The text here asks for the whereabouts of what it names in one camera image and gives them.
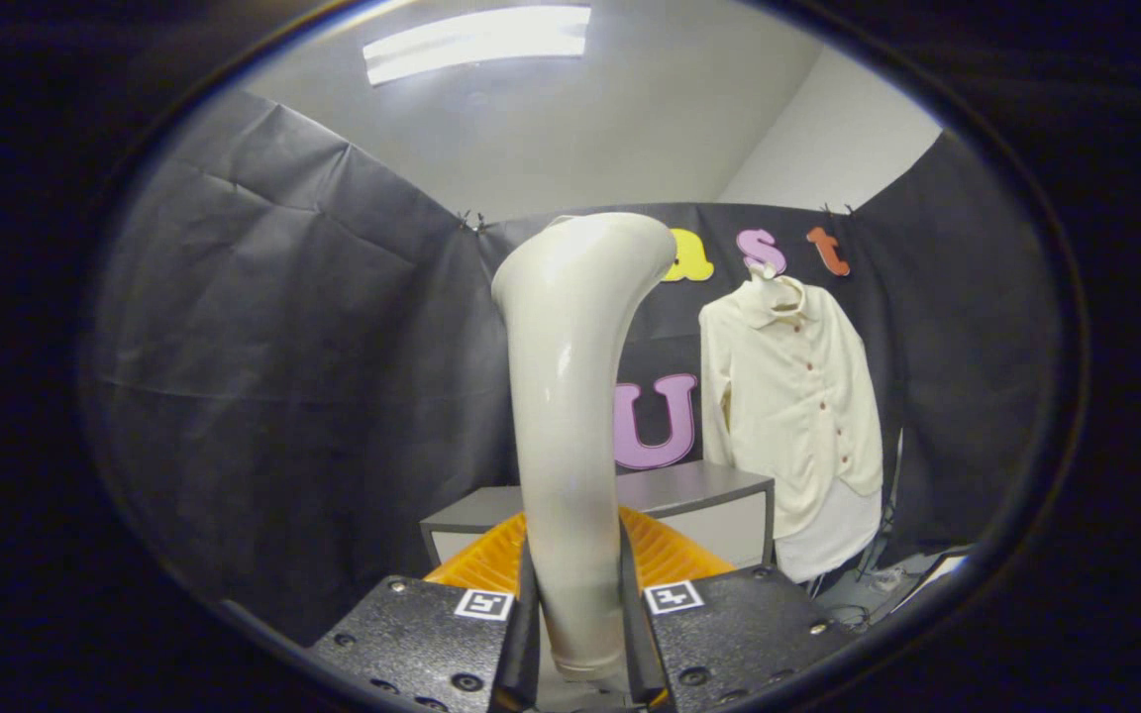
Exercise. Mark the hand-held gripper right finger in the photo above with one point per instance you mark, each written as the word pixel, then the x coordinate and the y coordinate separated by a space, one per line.
pixel 632 634

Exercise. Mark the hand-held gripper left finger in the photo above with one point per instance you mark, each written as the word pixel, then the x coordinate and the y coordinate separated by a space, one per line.
pixel 528 644

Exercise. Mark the white garment steamer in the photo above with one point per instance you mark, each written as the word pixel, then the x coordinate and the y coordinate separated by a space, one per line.
pixel 570 396

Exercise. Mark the cream button-up shirt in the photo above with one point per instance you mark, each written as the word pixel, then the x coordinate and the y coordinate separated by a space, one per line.
pixel 788 396

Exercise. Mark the grey and white cabinet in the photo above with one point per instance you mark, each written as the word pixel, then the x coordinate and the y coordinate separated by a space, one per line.
pixel 709 485

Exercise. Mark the white cloth under shirt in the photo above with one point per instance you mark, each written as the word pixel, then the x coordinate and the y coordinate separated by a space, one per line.
pixel 828 545

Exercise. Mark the thin metal stand pole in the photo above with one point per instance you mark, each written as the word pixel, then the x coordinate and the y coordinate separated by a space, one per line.
pixel 897 465

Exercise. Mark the black backdrop cloth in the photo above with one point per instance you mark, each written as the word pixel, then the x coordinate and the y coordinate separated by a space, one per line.
pixel 283 347

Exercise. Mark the ceiling light panel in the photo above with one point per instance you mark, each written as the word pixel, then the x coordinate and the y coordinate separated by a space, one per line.
pixel 476 45

